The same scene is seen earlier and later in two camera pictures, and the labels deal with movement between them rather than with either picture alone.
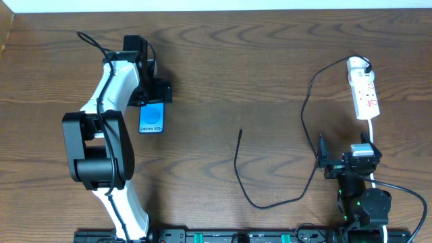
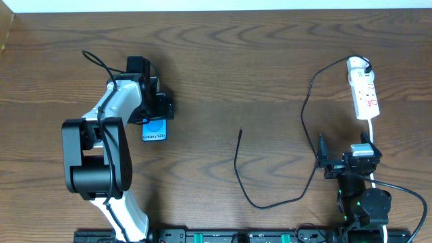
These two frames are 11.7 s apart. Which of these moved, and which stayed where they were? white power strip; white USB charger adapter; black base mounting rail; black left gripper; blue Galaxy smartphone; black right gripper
Moved: black left gripper; blue Galaxy smartphone
Stayed: black base mounting rail; black right gripper; white USB charger adapter; white power strip
